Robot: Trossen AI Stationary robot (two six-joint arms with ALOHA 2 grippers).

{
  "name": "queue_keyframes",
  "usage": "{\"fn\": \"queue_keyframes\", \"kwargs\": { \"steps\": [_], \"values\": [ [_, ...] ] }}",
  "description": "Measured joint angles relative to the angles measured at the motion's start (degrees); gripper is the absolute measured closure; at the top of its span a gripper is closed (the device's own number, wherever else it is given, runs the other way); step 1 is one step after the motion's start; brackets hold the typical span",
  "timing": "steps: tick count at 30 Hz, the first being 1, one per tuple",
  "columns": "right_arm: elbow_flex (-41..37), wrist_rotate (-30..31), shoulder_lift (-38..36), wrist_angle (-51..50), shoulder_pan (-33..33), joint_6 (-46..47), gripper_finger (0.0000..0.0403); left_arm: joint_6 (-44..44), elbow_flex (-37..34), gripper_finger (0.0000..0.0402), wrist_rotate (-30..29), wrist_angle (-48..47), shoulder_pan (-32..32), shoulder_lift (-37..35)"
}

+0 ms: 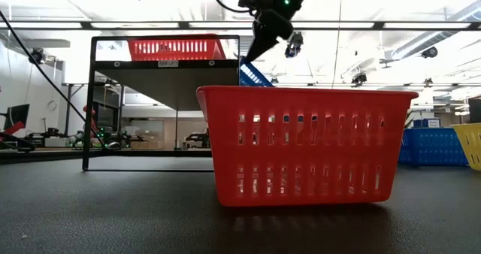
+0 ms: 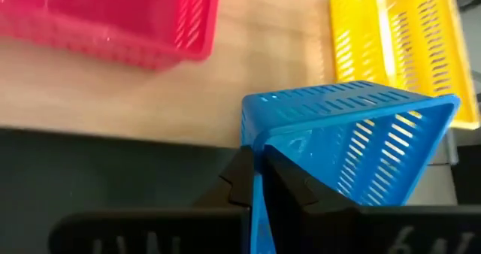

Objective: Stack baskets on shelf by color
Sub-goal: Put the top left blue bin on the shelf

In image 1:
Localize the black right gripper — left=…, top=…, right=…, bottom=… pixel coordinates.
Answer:
left=246, top=8, right=294, bottom=62

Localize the yellow plastic basket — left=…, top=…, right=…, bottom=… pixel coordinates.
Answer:
left=449, top=122, right=481, bottom=172

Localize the black diagonal frame brace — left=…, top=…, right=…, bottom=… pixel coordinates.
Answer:
left=0, top=11, right=108, bottom=150

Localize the blue and white box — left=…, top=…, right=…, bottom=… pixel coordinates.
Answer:
left=412, top=117, right=441, bottom=129

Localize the red plastic basket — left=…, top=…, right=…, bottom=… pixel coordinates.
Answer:
left=195, top=85, right=419, bottom=207
left=126, top=34, right=228, bottom=62

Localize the blue plastic basket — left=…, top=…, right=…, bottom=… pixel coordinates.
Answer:
left=239, top=56, right=274, bottom=88
left=398, top=127, right=470, bottom=168

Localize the black background monitor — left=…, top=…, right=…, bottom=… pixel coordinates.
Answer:
left=2, top=103, right=31, bottom=132

